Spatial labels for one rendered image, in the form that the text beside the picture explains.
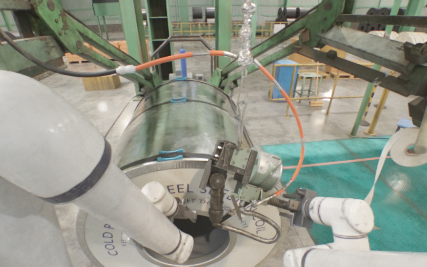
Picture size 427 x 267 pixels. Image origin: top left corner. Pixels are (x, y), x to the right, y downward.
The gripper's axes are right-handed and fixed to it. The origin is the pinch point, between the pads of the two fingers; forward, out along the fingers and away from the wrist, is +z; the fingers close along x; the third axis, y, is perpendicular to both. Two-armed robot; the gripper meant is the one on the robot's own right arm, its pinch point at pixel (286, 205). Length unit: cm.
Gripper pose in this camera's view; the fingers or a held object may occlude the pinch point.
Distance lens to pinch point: 93.8
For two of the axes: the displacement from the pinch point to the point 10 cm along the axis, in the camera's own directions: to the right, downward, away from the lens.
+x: -2.7, 9.1, -3.1
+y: -9.1, -3.5, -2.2
